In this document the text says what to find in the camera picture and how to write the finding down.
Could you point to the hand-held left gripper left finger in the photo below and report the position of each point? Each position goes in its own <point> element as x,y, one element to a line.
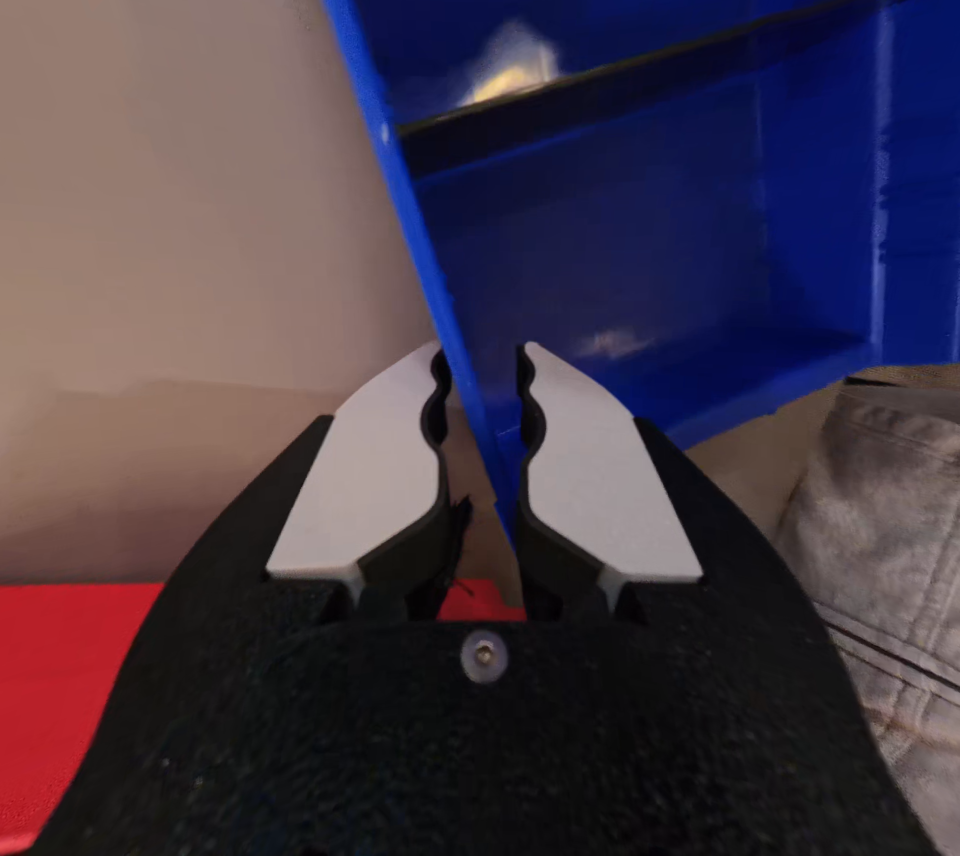
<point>367,481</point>

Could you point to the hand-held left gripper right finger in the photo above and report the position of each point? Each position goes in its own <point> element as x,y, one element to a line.
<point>600,489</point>

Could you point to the blue storage bin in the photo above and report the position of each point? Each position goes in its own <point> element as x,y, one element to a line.
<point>637,234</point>

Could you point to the red storage bin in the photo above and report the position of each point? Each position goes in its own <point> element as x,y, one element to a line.
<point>67,683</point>

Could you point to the pale grey pants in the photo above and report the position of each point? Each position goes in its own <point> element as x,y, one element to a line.
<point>885,534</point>

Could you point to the black bin divider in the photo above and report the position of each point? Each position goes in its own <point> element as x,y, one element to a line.
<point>600,99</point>

